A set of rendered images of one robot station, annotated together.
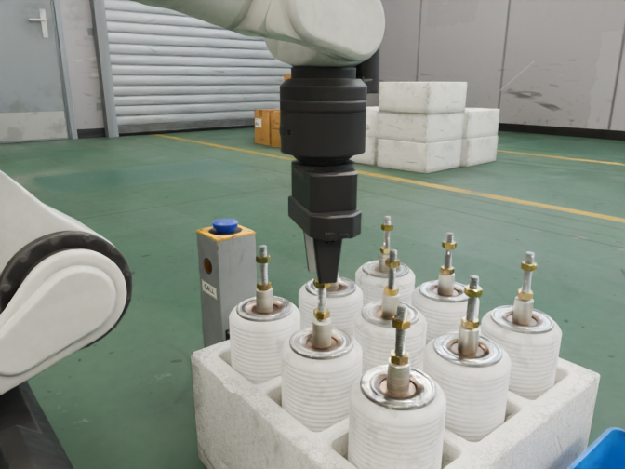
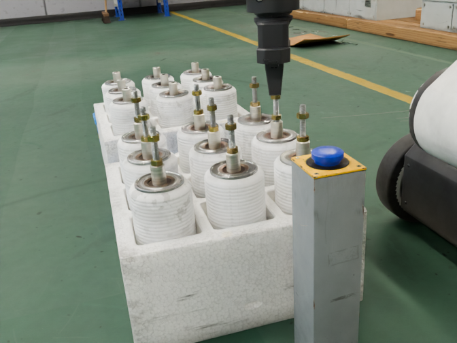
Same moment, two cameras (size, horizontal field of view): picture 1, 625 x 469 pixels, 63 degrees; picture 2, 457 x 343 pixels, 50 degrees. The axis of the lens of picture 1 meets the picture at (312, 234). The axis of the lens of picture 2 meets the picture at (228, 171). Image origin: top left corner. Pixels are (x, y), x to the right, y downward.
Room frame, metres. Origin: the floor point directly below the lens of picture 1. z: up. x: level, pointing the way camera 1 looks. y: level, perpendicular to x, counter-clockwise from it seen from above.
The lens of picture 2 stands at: (1.36, 0.27, 0.55)
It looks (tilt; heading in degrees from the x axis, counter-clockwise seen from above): 23 degrees down; 205
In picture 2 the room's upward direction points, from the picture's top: 4 degrees counter-clockwise
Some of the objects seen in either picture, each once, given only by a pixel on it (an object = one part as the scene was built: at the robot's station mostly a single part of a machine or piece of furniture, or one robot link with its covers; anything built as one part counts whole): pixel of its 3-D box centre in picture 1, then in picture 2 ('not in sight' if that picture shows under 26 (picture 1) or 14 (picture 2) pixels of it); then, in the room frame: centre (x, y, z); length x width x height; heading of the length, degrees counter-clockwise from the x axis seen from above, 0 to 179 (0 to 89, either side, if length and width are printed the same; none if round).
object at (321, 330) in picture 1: (321, 332); (276, 129); (0.53, -0.01, 0.26); 0.02 x 0.02 x 0.03
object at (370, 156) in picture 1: (372, 147); not in sight; (3.70, -0.43, 0.09); 0.39 x 0.39 x 0.18; 41
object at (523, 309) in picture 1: (523, 310); (140, 130); (0.59, -0.27, 0.26); 0.02 x 0.02 x 0.03
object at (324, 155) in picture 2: (225, 227); (327, 158); (0.79, 0.14, 0.32); 0.04 x 0.04 x 0.02
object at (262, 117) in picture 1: (274, 126); not in sight; (4.72, 0.34, 0.15); 0.30 x 0.24 x 0.30; 129
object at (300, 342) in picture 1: (321, 342); (277, 136); (0.53, -0.01, 0.25); 0.08 x 0.08 x 0.01
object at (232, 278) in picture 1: (230, 320); (326, 269); (0.79, 0.14, 0.16); 0.07 x 0.07 x 0.31; 39
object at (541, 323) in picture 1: (521, 319); (141, 137); (0.59, -0.27, 0.25); 0.08 x 0.08 x 0.01
